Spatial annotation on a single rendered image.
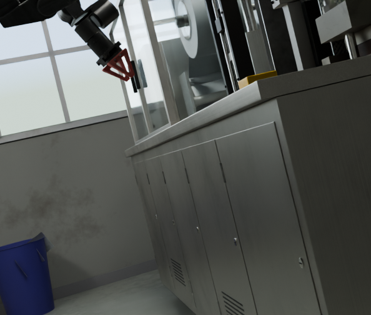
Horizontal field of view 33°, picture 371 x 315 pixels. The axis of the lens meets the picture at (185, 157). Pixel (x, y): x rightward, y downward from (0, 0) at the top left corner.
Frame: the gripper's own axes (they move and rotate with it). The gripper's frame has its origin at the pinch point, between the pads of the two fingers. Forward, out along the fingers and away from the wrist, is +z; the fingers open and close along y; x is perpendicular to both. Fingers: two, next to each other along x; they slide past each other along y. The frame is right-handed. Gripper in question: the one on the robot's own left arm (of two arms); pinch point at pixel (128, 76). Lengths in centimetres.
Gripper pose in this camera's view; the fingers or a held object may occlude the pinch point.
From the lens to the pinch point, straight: 181.2
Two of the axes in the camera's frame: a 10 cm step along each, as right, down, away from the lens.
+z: 6.6, 7.3, 1.6
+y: -3.1, 0.7, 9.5
